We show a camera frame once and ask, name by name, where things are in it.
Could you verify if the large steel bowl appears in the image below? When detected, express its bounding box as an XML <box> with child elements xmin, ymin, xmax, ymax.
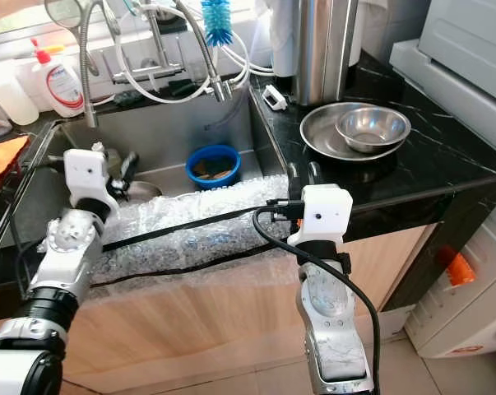
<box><xmin>299</xmin><ymin>101</ymin><xmax>411</xmax><ymax>161</ymax></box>

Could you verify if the steel sink drain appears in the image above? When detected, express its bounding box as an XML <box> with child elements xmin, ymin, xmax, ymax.
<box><xmin>126</xmin><ymin>181</ymin><xmax>165</xmax><ymax>203</ymax></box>

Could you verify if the small clear bottle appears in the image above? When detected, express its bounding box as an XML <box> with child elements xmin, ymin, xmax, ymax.
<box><xmin>91</xmin><ymin>142</ymin><xmax>117</xmax><ymax>159</ymax></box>

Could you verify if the stainless steel sink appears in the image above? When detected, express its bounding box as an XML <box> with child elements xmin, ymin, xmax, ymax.
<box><xmin>0</xmin><ymin>92</ymin><xmax>281</xmax><ymax>248</ymax></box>

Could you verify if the dark scouring pad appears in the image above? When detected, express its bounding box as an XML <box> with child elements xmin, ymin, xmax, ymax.
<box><xmin>116</xmin><ymin>91</ymin><xmax>146</xmax><ymax>105</ymax></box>

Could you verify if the blue plastic bowl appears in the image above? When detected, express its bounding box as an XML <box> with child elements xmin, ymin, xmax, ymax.
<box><xmin>185</xmin><ymin>144</ymin><xmax>242</xmax><ymax>190</ymax></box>

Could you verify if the small white plastic clip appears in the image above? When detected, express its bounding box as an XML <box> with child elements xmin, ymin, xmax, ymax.
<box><xmin>262</xmin><ymin>84</ymin><xmax>290</xmax><ymax>111</ymax></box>

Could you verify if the steel flexible spout faucet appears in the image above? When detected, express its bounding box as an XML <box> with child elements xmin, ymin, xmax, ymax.
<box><xmin>79</xmin><ymin>0</ymin><xmax>113</xmax><ymax>128</ymax></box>
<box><xmin>165</xmin><ymin>0</ymin><xmax>236</xmax><ymax>101</ymax></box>

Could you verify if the clear bubble wrap sheet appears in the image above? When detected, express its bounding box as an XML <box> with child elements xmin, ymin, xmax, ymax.
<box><xmin>46</xmin><ymin>174</ymin><xmax>306</xmax><ymax>285</ymax></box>

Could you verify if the white red pump soap bottle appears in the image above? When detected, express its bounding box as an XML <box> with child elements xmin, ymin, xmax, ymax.
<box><xmin>30</xmin><ymin>37</ymin><xmax>86</xmax><ymax>118</ymax></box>

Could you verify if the chrome mixer tap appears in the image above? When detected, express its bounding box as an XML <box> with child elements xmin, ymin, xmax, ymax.
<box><xmin>112</xmin><ymin>8</ymin><xmax>187</xmax><ymax>87</ymax></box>

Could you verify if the orange cloth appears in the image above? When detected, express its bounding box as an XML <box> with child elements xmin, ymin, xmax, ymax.
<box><xmin>0</xmin><ymin>135</ymin><xmax>30</xmax><ymax>194</ymax></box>

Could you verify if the tall stainless steel canister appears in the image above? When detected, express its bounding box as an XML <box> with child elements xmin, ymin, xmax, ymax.
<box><xmin>290</xmin><ymin>0</ymin><xmax>359</xmax><ymax>106</ymax></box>

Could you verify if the white squeeze bottle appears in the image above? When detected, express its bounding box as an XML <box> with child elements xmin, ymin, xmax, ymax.
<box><xmin>0</xmin><ymin>53</ymin><xmax>39</xmax><ymax>126</ymax></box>

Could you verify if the wooden cabinet front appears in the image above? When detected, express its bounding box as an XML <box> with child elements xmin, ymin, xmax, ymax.
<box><xmin>0</xmin><ymin>226</ymin><xmax>438</xmax><ymax>395</ymax></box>

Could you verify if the white hanging cloth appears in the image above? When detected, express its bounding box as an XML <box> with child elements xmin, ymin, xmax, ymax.
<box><xmin>260</xmin><ymin>0</ymin><xmax>299</xmax><ymax>79</ymax></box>

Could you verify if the blue bottle brush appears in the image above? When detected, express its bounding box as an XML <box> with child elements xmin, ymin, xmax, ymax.
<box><xmin>202</xmin><ymin>0</ymin><xmax>234</xmax><ymax>48</ymax></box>

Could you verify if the round steel skimmer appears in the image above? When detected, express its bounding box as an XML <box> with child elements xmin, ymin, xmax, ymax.
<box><xmin>44</xmin><ymin>0</ymin><xmax>84</xmax><ymax>27</ymax></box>

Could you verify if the orange plastic object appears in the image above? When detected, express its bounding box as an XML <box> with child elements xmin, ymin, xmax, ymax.
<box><xmin>437</xmin><ymin>245</ymin><xmax>477</xmax><ymax>287</ymax></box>

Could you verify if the white washing machine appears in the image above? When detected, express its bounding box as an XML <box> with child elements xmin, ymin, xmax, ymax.
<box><xmin>390</xmin><ymin>0</ymin><xmax>496</xmax><ymax>361</ymax></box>

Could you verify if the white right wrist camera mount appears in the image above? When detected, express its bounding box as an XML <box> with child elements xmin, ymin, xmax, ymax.
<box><xmin>287</xmin><ymin>184</ymin><xmax>354</xmax><ymax>248</ymax></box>

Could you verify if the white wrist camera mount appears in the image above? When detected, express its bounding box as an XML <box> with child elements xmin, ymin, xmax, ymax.
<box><xmin>63</xmin><ymin>148</ymin><xmax>121</xmax><ymax>219</ymax></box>
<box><xmin>287</xmin><ymin>184</ymin><xmax>354</xmax><ymax>248</ymax></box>

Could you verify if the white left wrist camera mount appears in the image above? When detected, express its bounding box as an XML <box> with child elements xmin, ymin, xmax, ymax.
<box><xmin>63</xmin><ymin>148</ymin><xmax>121</xmax><ymax>219</ymax></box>

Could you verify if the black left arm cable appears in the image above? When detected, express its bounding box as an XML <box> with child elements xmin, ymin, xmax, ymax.
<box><xmin>11</xmin><ymin>155</ymin><xmax>66</xmax><ymax>301</ymax></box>

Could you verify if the clear flexible hose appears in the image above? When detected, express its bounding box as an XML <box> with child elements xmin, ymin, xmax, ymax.
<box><xmin>202</xmin><ymin>92</ymin><xmax>244</xmax><ymax>132</ymax></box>

